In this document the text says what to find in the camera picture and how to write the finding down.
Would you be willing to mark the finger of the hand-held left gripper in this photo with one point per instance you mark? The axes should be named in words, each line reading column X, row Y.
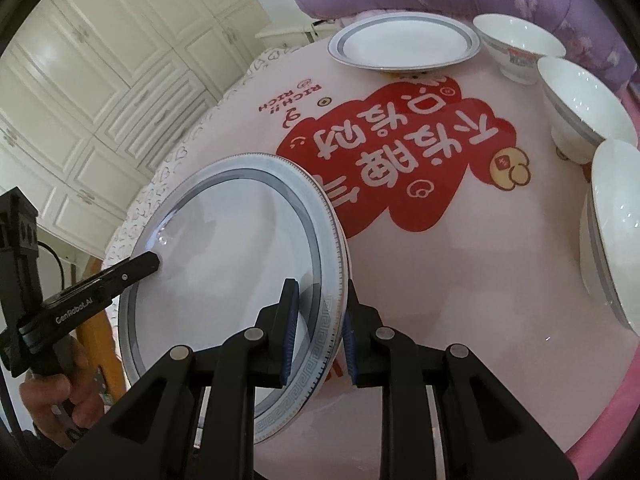
column 130, row 271

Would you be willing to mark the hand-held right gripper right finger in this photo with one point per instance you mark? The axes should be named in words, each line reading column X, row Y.
column 350, row 345

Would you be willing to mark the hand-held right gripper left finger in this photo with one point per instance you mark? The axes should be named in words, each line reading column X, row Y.
column 290, row 332

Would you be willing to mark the large white grey-rimmed plate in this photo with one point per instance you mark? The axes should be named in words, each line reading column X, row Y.
column 225, row 240

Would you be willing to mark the white grey-banded bowl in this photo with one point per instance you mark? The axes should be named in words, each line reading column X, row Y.
column 615, row 220

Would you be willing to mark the white bowl with coloured band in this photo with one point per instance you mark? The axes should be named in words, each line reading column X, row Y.
column 515, row 35

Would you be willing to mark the person's left hand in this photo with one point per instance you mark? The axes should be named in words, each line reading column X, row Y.
column 82, row 400

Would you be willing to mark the round pink printed table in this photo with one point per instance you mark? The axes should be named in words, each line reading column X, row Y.
column 450, row 260

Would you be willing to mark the white panelled wardrobe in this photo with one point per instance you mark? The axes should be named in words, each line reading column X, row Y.
column 100, row 60

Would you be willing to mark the pink bed sheet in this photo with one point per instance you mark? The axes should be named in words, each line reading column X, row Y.
column 595, row 452

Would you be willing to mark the white nightstand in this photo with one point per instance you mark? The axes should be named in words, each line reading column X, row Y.
column 285, row 35

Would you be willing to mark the orange wooden frame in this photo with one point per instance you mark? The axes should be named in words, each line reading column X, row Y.
column 97, row 330

